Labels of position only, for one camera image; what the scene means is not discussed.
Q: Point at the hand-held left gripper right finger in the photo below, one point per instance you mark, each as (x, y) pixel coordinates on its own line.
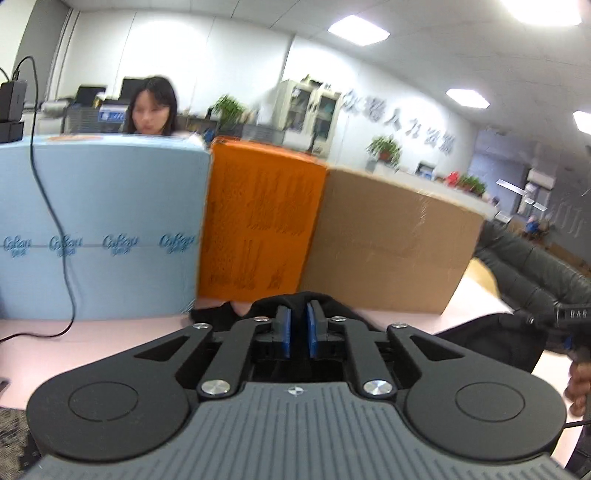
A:
(314, 333)

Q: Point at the black computer monitor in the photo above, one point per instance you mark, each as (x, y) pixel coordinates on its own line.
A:
(131, 87)

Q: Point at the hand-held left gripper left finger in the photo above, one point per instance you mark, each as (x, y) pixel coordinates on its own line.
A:
(284, 333)

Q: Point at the light blue carton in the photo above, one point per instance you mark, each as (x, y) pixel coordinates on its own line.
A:
(115, 221)

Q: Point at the brown cardboard box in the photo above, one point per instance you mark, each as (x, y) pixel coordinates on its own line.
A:
(392, 240)

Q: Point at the person's right hand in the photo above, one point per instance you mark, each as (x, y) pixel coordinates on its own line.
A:
(577, 387)

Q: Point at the black sleeveless vest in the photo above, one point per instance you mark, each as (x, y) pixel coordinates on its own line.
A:
(489, 342)

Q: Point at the ceiling light panel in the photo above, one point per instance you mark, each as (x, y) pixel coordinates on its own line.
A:
(359, 29)
(582, 122)
(540, 10)
(467, 98)

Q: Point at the wall lettering sign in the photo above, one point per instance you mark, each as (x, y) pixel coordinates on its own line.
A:
(397, 122)

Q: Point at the black gold patterned cloth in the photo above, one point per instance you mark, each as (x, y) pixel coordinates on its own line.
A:
(14, 431)

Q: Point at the orange carton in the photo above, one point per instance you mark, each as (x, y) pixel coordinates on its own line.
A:
(258, 221)

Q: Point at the dark leather sofa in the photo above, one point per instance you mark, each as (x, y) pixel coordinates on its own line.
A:
(526, 267)

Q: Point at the black power adapter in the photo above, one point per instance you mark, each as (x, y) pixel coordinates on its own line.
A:
(11, 99)

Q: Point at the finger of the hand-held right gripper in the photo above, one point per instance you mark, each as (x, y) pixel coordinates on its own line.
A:
(535, 318)

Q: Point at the white glass-door cabinet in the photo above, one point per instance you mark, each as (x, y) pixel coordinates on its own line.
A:
(307, 115)

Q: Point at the potted green plant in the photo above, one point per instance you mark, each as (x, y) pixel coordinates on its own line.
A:
(384, 148)
(228, 110)
(472, 184)

